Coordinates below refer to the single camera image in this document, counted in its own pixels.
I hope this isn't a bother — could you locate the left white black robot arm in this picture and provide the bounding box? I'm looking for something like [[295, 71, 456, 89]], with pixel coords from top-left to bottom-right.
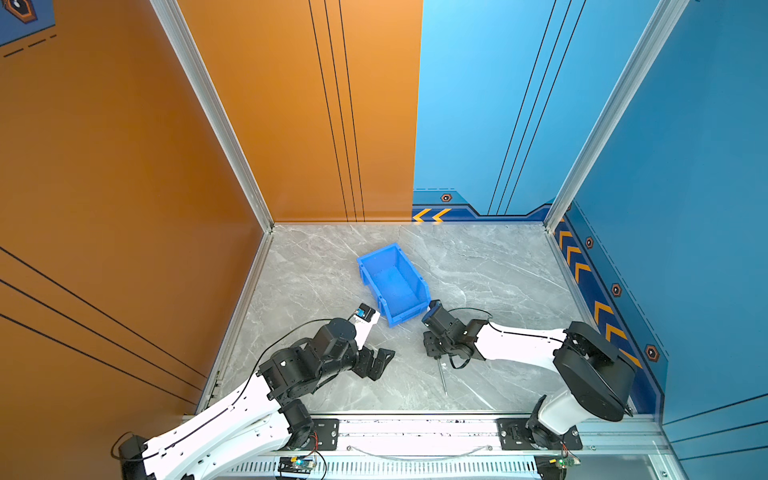
[[112, 316, 395, 479]]

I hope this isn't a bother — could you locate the aluminium corner post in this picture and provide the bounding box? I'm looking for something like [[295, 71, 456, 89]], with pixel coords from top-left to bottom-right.
[[149, 0, 274, 234], [543, 0, 689, 233]]

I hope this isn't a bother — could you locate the aluminium front rail frame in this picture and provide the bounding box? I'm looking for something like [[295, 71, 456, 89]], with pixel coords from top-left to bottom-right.
[[216, 412, 686, 479]]

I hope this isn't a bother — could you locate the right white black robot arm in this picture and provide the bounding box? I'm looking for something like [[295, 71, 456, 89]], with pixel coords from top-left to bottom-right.
[[422, 300, 637, 450]]

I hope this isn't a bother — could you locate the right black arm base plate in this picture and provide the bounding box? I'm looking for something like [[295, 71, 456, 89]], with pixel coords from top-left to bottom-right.
[[495, 417, 583, 451]]

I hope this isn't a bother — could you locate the left green circuit board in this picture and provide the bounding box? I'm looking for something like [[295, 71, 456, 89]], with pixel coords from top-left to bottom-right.
[[276, 456, 318, 479]]

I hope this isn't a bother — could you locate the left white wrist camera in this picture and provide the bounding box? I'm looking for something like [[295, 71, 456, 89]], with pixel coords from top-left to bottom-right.
[[348, 303, 381, 350]]

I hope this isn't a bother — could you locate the blue plastic bin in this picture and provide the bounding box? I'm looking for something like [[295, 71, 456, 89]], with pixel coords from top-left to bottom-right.
[[357, 243, 432, 328]]

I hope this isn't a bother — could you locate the black handled screwdriver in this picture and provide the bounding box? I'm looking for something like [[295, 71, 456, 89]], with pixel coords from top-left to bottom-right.
[[436, 356, 448, 396]]

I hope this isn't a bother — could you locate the right green circuit board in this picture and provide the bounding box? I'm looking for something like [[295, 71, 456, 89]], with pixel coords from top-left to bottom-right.
[[549, 451, 581, 470]]

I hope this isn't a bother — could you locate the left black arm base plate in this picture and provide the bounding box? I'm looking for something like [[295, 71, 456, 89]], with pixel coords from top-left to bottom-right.
[[285, 417, 340, 452]]

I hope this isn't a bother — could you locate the left aluminium corner post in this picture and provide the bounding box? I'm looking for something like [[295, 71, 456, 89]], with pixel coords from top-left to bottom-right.
[[149, 0, 274, 234]]

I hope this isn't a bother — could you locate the right aluminium corner post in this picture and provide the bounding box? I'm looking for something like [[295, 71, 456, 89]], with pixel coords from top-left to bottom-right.
[[543, 0, 689, 233]]

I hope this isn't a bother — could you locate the green circuit board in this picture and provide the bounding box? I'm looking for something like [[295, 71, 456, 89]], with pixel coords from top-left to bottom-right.
[[549, 451, 581, 470], [276, 456, 318, 479]]

